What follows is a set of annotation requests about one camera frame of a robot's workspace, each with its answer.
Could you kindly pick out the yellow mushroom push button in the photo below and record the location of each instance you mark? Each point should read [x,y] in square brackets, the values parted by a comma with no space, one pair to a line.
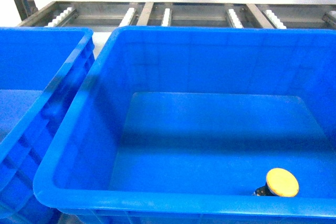
[279,183]

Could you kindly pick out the blue plastic crate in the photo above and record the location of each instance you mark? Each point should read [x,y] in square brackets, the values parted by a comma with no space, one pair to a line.
[42,69]
[181,125]

